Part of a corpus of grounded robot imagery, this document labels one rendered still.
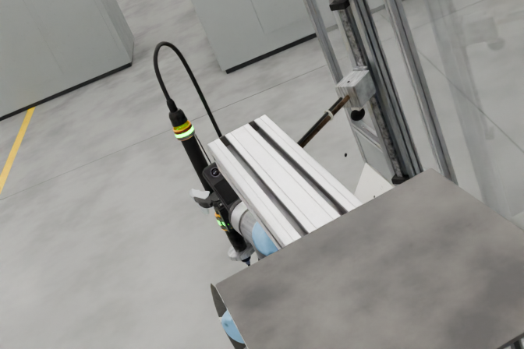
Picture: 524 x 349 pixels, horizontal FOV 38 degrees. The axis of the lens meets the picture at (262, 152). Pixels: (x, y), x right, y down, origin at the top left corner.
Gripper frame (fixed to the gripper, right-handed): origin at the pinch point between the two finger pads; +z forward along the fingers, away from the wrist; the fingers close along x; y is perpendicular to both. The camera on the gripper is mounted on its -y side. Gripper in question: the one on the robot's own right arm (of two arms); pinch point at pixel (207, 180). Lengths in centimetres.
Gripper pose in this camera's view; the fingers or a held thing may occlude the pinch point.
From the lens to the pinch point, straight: 179.0
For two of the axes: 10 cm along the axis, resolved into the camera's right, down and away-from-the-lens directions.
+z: -4.4, -2.6, 8.6
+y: 3.6, 8.3, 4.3
